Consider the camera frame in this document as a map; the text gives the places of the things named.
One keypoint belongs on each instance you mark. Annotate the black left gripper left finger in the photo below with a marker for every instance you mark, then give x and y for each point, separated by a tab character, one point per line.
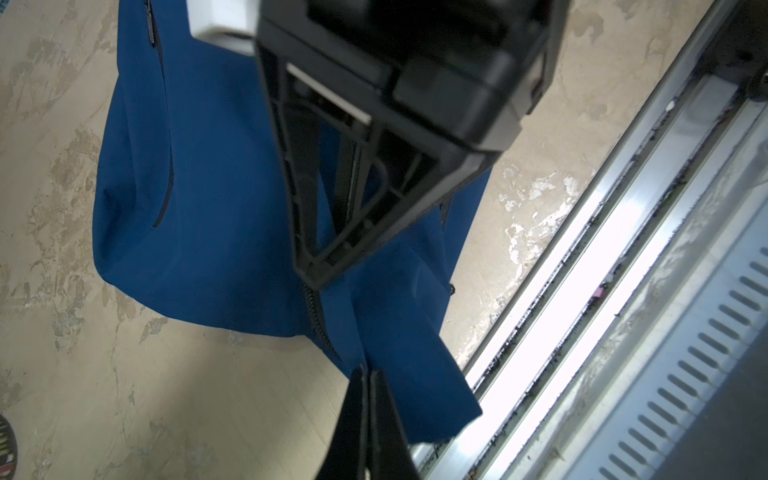
346	458

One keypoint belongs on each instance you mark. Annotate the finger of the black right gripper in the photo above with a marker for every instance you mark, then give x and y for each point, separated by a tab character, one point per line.
333	177
384	185

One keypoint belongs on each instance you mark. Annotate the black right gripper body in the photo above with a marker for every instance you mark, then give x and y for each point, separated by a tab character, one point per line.
468	70

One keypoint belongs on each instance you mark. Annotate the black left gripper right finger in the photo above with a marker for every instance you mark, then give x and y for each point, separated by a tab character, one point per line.
388	451

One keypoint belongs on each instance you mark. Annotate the blue zip jacket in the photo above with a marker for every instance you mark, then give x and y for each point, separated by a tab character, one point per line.
190	219

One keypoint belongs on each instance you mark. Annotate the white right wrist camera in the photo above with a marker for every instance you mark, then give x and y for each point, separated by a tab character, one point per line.
228	24

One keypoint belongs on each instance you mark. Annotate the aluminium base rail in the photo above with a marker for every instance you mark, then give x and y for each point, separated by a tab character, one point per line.
650	294

